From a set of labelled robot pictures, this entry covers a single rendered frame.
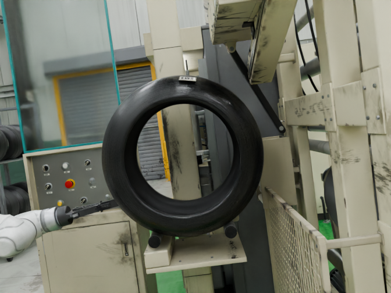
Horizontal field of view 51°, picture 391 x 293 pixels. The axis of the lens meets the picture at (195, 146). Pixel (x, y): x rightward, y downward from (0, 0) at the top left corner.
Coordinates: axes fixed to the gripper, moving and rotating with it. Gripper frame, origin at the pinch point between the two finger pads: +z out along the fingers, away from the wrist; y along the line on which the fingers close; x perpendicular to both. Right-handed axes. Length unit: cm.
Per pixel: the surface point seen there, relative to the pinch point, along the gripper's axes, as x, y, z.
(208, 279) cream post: 48, 27, 27
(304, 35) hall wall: -169, 883, 349
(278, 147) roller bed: -3, 20, 71
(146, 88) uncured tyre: -38.1, -9.7, 26.2
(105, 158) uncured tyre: -17.7, -10.3, 5.4
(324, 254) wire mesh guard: 16, -60, 62
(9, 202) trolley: 10, 322, -201
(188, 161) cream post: -5.9, 27.0, 31.7
